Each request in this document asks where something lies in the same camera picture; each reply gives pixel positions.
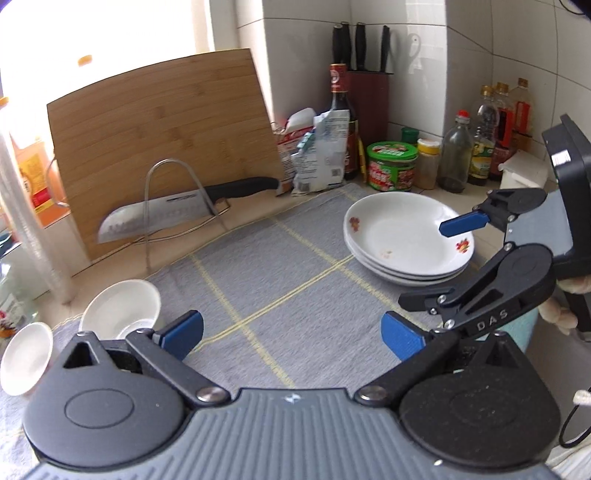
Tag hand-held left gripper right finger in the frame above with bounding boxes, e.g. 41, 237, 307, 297
355, 311, 522, 409

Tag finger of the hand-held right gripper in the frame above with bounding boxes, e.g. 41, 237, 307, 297
438, 189, 515, 237
398, 244, 513, 329

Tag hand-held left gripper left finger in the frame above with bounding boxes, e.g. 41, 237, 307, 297
60, 310, 230, 409

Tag white fruit print plate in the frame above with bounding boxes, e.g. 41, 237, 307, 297
344, 191, 476, 277
355, 258, 465, 288
346, 240, 472, 283

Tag white floral bowl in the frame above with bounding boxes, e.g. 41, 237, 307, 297
83, 279, 161, 341
0, 322, 54, 397

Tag person's right hand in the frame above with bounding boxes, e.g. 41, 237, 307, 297
540, 277, 591, 336

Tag white plastic box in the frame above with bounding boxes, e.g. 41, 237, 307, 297
500, 150, 550, 191

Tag yellow lidded spice jar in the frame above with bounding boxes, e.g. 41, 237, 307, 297
416, 137, 440, 190

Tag clear glass bottle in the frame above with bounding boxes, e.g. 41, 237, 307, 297
438, 110, 475, 193

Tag yellow label oil bottle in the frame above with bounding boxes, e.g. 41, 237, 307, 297
468, 84, 501, 186

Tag green lidded sauce jar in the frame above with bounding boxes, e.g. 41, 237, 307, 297
366, 141, 419, 192

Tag dark red sauce bottle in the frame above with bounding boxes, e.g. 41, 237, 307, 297
489, 82, 517, 182

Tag red label bottle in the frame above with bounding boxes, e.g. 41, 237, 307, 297
510, 78, 534, 148

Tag grey checked cloth mat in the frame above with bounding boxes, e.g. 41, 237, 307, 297
0, 183, 541, 467

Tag steel kitchen knife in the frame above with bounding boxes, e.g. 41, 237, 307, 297
97, 176, 281, 244

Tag dark red knife block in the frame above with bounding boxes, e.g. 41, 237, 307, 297
346, 70, 394, 151

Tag white blue print bag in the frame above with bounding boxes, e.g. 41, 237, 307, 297
291, 111, 350, 193

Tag clear plastic cup sleeve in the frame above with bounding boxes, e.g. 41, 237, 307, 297
0, 106, 75, 305

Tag glass jar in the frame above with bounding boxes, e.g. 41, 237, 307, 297
0, 256, 41, 344

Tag dark soy sauce bottle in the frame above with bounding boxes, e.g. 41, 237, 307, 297
329, 64, 360, 181

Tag white red print bag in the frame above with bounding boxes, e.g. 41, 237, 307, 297
277, 107, 319, 185

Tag bamboo cutting board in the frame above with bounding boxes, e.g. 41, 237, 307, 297
45, 48, 284, 273

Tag metal wire rack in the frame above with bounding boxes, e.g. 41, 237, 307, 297
129, 158, 232, 280

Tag black cable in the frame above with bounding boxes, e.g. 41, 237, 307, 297
558, 406, 591, 448

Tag black handled block knife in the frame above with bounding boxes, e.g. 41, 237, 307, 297
353, 22, 369, 71
379, 25, 391, 73
332, 23, 352, 65

